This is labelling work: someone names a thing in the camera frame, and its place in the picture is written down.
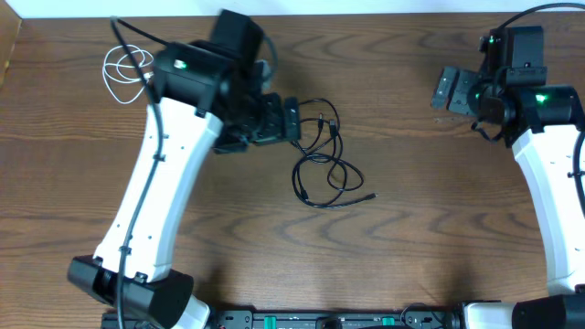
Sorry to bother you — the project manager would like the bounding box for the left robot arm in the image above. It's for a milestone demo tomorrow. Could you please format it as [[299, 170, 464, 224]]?
[[68, 10, 301, 328]]

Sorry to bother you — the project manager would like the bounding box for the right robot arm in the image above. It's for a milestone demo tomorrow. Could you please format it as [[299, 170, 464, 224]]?
[[431, 26, 584, 328]]

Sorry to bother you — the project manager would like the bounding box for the white usb cable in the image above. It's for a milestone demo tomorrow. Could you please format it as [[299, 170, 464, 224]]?
[[101, 44, 155, 105]]

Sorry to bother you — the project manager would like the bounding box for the black usb cable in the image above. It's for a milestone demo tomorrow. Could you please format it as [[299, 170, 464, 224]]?
[[291, 116, 378, 210], [290, 98, 344, 165]]

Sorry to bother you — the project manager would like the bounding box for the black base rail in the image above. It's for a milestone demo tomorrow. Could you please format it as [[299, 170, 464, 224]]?
[[100, 309, 465, 329]]

